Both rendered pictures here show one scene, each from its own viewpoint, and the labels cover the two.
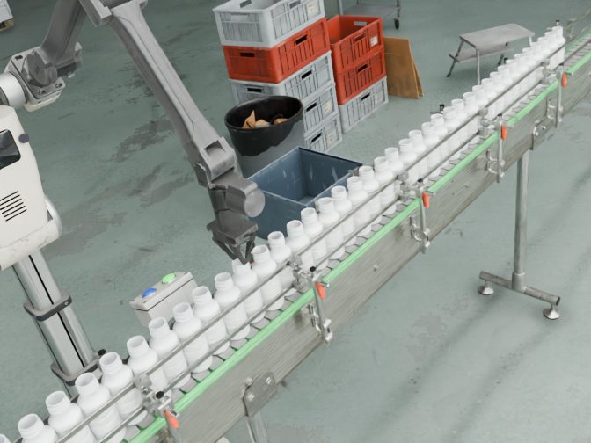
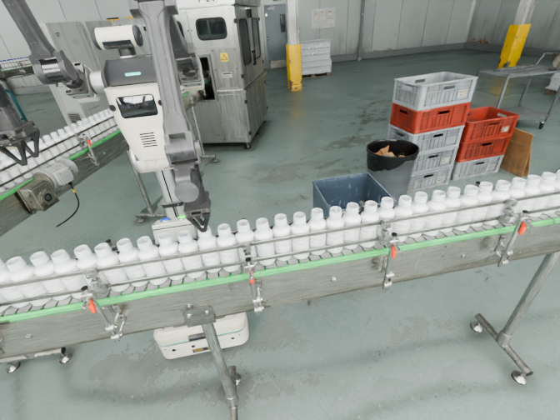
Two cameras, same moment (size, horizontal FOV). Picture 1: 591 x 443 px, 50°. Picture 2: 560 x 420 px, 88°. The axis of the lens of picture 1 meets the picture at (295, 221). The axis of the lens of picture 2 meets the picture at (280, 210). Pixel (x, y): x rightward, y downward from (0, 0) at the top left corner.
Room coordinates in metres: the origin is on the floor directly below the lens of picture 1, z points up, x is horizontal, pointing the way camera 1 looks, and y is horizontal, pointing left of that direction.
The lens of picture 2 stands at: (0.71, -0.46, 1.68)
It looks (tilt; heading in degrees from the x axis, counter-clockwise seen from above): 33 degrees down; 35
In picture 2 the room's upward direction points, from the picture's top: 5 degrees counter-clockwise
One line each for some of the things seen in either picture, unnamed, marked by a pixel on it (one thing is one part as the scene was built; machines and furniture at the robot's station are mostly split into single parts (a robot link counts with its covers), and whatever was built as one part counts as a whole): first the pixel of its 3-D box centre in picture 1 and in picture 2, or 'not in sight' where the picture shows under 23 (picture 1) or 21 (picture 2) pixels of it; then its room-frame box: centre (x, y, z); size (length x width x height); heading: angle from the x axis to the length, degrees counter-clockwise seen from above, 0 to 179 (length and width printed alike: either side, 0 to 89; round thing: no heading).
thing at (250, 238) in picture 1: (237, 244); (200, 217); (1.16, 0.14, 1.22); 0.07 x 0.07 x 0.09; 42
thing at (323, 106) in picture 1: (288, 112); (419, 154); (3.99, -0.10, 0.33); 0.61 x 0.41 x 0.22; 138
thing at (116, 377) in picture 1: (121, 388); (92, 268); (0.93, 0.41, 1.08); 0.06 x 0.06 x 0.17
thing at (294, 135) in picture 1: (273, 161); (387, 178); (3.33, 0.06, 0.32); 0.45 x 0.45 x 0.64
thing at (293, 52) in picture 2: not in sight; (294, 67); (8.10, 3.79, 0.55); 0.40 x 0.40 x 1.10; 42
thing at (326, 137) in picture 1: (294, 141); (415, 172); (3.99, -0.10, 0.11); 0.61 x 0.41 x 0.22; 138
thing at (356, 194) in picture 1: (357, 206); (334, 229); (1.44, -0.17, 1.08); 0.06 x 0.06 x 0.17
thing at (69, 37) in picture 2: not in sight; (76, 81); (3.65, 5.95, 0.96); 0.82 x 0.50 x 1.91; 24
